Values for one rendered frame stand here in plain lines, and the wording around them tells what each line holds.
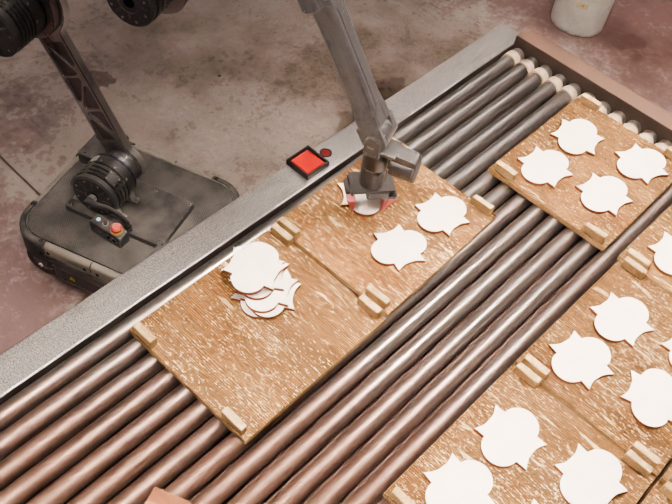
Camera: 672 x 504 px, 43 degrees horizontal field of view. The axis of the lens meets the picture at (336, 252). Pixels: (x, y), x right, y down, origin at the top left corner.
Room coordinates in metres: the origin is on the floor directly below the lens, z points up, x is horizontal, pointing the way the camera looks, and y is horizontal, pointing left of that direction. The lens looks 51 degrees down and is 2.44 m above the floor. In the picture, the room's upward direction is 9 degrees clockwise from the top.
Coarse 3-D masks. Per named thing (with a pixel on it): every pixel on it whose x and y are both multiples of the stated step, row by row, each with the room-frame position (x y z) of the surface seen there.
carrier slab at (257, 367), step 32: (288, 256) 1.18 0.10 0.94; (192, 288) 1.05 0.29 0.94; (224, 288) 1.06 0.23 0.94; (320, 288) 1.10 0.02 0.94; (160, 320) 0.96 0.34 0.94; (192, 320) 0.97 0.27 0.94; (224, 320) 0.98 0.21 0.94; (256, 320) 0.99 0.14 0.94; (288, 320) 1.01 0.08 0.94; (320, 320) 1.02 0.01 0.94; (352, 320) 1.03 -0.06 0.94; (384, 320) 1.04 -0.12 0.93; (160, 352) 0.88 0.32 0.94; (192, 352) 0.89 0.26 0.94; (224, 352) 0.90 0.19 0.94; (256, 352) 0.92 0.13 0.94; (288, 352) 0.93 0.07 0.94; (320, 352) 0.94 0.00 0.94; (192, 384) 0.82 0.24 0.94; (224, 384) 0.83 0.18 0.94; (256, 384) 0.84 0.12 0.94; (288, 384) 0.85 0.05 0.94; (256, 416) 0.77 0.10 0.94
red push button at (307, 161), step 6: (306, 150) 1.52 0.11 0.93; (300, 156) 1.50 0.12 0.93; (306, 156) 1.50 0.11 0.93; (312, 156) 1.50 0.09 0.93; (294, 162) 1.47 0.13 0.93; (300, 162) 1.48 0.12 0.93; (306, 162) 1.48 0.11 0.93; (312, 162) 1.48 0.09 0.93; (318, 162) 1.49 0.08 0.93; (324, 162) 1.49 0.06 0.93; (306, 168) 1.46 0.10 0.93; (312, 168) 1.46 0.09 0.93
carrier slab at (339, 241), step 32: (320, 192) 1.38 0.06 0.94; (416, 192) 1.43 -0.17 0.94; (448, 192) 1.45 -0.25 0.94; (320, 224) 1.28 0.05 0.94; (352, 224) 1.30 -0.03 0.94; (384, 224) 1.31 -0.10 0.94; (416, 224) 1.33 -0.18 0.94; (480, 224) 1.36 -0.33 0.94; (320, 256) 1.19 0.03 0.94; (352, 256) 1.20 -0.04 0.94; (448, 256) 1.24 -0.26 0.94; (352, 288) 1.12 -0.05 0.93; (384, 288) 1.13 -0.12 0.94; (416, 288) 1.14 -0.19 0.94
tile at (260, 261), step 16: (240, 256) 1.11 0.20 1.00; (256, 256) 1.11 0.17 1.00; (272, 256) 1.12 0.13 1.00; (224, 272) 1.07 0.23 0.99; (240, 272) 1.07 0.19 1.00; (256, 272) 1.07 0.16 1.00; (272, 272) 1.08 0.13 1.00; (240, 288) 1.02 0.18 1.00; (256, 288) 1.03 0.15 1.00; (272, 288) 1.04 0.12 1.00
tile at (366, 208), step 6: (342, 186) 1.40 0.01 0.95; (342, 192) 1.39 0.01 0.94; (360, 198) 1.37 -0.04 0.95; (366, 198) 1.38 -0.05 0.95; (342, 204) 1.34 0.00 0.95; (348, 204) 1.35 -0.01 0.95; (360, 204) 1.35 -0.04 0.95; (366, 204) 1.36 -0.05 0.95; (372, 204) 1.36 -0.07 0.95; (378, 204) 1.36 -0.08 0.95; (354, 210) 1.33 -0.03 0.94; (360, 210) 1.33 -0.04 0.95; (366, 210) 1.34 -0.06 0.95; (372, 210) 1.34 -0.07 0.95; (378, 210) 1.35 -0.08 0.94; (366, 216) 1.33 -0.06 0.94
